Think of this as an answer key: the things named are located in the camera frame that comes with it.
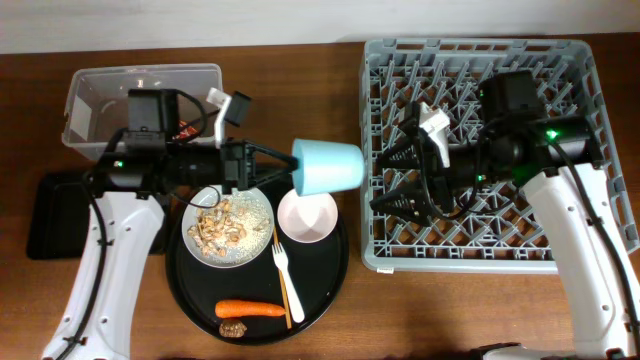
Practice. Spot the pink bowl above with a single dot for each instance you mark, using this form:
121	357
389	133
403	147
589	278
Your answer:
307	219

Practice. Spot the orange carrot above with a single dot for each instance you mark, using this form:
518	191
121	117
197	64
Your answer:
241	308

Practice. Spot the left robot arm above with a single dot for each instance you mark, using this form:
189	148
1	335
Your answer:
142	161

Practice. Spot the grey dishwasher rack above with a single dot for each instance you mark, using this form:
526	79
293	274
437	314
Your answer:
499	234

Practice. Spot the black rectangular tray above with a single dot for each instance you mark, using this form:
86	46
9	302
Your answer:
60	217

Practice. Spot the wooden chopstick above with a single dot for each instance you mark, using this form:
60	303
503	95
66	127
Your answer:
288	318

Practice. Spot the white plastic fork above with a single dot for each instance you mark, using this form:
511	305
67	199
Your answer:
282	263

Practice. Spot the clear plastic bin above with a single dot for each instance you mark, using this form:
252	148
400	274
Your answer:
97	103

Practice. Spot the round black tray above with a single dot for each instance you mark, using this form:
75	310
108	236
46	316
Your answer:
317	270

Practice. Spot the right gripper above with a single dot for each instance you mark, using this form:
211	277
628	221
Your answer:
430	161

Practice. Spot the blue cup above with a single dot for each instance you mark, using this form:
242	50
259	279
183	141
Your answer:
326	167

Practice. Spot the red snack wrapper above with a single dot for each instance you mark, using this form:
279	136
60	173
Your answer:
185	131

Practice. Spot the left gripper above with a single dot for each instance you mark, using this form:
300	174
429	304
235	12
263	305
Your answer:
244	176

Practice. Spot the brown walnut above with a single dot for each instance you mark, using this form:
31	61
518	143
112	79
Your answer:
232	328

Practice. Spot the peanut shells and rice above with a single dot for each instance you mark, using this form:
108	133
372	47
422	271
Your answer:
233	230

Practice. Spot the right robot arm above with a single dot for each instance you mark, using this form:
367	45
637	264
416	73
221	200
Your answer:
558	165

